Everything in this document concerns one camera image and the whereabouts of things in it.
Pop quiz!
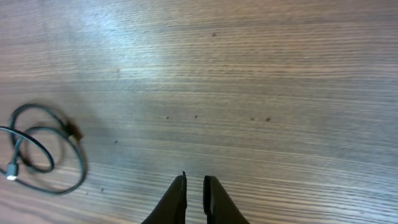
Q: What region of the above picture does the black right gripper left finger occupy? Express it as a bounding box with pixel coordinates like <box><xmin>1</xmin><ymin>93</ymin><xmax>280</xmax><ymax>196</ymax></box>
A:
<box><xmin>142</xmin><ymin>172</ymin><xmax>187</xmax><ymax>224</ymax></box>

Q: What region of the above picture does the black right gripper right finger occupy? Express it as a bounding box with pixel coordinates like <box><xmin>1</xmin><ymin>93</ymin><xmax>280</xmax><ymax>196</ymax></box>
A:
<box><xmin>203</xmin><ymin>175</ymin><xmax>249</xmax><ymax>224</ymax></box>

